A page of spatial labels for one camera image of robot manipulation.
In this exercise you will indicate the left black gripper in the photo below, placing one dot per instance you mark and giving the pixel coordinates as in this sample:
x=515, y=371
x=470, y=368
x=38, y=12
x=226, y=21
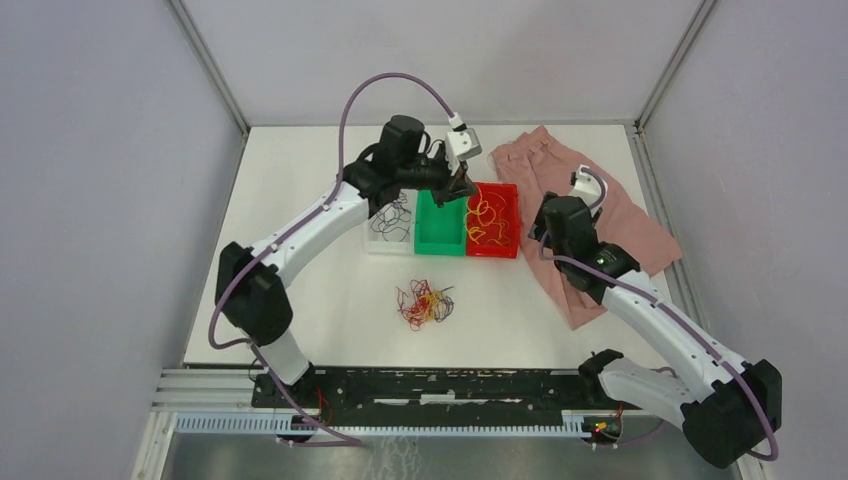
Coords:
x=454, y=187

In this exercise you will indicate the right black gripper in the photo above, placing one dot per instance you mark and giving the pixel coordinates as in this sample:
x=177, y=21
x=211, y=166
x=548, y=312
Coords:
x=539, y=225

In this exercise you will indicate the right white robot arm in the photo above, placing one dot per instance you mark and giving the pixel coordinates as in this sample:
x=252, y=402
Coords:
x=726, y=406

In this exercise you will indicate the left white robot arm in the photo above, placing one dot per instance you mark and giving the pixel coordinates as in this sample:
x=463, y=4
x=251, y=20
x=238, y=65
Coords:
x=252, y=282

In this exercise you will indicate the red plastic bin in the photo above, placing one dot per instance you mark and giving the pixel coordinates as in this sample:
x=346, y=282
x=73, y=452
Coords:
x=493, y=221

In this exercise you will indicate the green plastic bin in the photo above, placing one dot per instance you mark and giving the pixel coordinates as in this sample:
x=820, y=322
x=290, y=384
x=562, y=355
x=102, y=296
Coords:
x=439, y=230

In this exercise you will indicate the pink cloth shorts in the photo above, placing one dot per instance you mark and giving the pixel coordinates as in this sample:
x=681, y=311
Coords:
x=537, y=163

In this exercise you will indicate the clear plastic bin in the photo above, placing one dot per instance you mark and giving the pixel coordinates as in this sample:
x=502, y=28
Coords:
x=391, y=230

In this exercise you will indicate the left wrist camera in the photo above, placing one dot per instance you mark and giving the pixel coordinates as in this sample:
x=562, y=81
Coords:
x=460, y=147

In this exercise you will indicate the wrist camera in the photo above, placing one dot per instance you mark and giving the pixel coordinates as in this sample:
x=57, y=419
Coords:
x=460, y=147
x=590, y=187

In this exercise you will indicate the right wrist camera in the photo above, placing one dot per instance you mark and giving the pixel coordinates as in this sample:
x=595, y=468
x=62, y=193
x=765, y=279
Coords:
x=590, y=187

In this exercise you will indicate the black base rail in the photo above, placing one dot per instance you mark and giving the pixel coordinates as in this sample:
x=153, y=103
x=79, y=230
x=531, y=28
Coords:
x=445, y=397

